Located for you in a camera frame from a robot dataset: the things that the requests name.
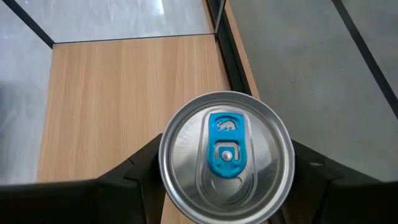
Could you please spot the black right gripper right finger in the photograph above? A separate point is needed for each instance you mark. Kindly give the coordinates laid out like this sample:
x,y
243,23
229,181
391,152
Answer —
x,y
326,199

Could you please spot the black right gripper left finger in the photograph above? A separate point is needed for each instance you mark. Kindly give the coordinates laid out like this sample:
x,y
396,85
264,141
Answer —
x,y
130,193

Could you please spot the light blue Red Bull can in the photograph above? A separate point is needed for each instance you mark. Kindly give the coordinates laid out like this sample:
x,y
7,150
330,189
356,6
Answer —
x,y
186,174

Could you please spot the wooden shelf board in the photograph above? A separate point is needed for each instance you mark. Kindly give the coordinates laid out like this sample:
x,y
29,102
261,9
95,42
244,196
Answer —
x,y
124,109

